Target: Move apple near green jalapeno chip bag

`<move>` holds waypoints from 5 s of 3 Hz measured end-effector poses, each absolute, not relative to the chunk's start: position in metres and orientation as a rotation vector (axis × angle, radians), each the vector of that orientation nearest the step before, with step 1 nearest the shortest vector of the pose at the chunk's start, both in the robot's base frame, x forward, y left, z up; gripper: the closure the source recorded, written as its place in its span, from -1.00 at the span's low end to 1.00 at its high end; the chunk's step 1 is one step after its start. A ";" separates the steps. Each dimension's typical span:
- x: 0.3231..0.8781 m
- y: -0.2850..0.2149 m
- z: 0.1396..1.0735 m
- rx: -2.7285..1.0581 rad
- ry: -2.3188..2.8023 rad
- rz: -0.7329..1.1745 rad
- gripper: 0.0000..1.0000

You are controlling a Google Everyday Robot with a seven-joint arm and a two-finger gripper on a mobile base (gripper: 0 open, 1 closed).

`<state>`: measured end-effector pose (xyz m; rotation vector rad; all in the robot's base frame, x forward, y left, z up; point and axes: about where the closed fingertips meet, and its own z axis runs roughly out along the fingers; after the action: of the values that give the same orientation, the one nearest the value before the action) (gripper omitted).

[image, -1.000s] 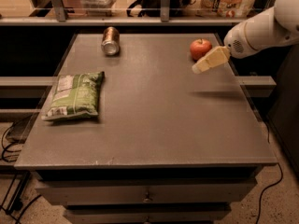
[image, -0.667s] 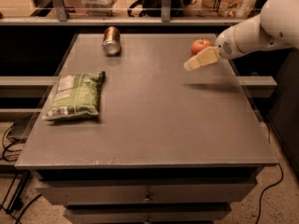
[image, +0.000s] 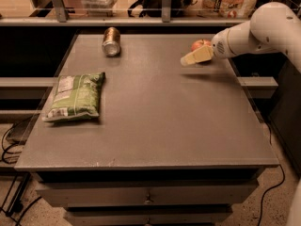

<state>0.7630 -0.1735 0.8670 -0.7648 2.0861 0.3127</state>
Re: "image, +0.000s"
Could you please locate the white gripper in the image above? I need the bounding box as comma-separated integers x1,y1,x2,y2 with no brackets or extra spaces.
181,28,234,67

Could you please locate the red apple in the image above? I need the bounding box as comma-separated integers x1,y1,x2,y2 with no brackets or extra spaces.
191,40,211,52

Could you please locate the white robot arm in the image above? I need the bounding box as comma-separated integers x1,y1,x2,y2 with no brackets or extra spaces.
181,2,301,137

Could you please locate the printed snack bag on shelf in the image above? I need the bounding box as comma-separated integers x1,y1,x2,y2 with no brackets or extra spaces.
198,0,257,19

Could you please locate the green jalapeno chip bag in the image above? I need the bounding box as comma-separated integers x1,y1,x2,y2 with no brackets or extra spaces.
42,73,105,122

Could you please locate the dark backpack on shelf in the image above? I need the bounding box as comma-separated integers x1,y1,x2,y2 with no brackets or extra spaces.
127,0,198,17

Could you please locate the brown soda can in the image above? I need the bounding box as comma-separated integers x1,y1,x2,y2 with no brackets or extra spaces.
102,27,120,57

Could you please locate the grey cabinet with drawers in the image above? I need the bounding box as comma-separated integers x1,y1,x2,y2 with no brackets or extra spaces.
16,34,277,212

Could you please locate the upper drawer with knob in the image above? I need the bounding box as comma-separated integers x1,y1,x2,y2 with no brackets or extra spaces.
37,180,258,207

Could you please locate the lower drawer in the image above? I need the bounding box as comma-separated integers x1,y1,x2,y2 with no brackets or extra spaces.
64,207,232,226

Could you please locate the grey metal shelf rail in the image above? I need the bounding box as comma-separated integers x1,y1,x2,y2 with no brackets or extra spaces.
0,0,301,27

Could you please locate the black cables left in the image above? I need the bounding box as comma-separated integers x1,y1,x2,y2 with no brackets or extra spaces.
0,115,43,226

